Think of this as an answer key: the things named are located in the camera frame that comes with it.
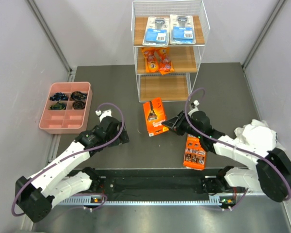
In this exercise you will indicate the orange Gillette razor box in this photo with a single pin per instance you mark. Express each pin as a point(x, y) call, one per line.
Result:
point(154, 117)

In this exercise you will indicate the dark coiled item lower tray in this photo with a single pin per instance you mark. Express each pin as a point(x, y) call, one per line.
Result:
point(78, 105)

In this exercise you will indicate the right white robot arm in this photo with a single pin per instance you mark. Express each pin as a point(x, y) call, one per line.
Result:
point(268, 168)

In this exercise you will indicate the blue razor blister pack two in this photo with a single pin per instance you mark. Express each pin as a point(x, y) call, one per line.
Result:
point(182, 30)

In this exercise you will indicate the blue razor blister pack one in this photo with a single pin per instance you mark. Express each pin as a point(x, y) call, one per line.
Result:
point(157, 32)

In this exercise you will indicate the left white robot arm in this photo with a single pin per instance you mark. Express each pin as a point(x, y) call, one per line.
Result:
point(39, 193)

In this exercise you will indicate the dark coiled item tray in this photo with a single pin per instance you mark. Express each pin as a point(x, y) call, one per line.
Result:
point(78, 105)
point(78, 96)

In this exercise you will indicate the dark coiled item upper tray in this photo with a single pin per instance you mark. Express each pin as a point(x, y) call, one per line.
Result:
point(78, 96)

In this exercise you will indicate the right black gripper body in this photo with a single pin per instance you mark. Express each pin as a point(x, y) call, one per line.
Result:
point(185, 127)

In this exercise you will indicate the pink divided plastic tray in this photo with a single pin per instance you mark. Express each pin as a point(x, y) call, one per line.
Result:
point(66, 121)

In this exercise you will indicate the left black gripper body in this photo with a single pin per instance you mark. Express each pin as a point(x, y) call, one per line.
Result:
point(112, 137)

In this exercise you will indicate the white crumpled cloth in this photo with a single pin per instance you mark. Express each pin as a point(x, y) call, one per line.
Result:
point(259, 135)

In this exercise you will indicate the blue black item in tray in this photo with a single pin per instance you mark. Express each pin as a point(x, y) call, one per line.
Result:
point(59, 96)

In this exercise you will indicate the green black item in tray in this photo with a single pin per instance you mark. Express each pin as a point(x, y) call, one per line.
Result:
point(58, 106)

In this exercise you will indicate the orange razor pouch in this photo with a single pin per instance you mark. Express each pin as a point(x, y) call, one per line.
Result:
point(151, 62)
point(165, 65)

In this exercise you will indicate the white wire wooden shelf rack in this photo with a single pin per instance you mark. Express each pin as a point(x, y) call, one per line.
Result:
point(186, 59)

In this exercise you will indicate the orange cartridge box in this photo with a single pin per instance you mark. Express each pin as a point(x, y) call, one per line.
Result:
point(194, 156)

